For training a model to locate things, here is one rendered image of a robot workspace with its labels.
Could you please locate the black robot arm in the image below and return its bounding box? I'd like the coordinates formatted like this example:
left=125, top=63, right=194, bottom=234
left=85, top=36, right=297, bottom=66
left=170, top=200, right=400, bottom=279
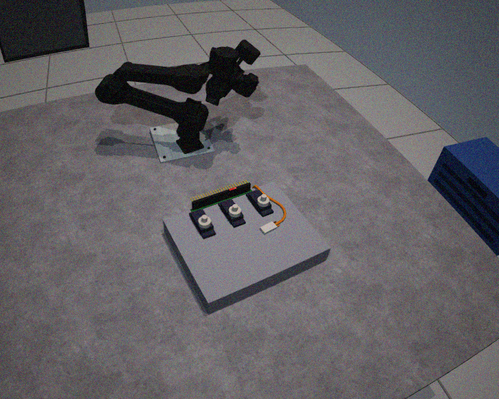
left=95, top=46, right=259, bottom=154

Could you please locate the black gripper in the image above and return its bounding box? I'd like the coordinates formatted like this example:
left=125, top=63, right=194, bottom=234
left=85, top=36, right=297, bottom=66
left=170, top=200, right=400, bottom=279
left=231, top=40, right=260, bottom=85

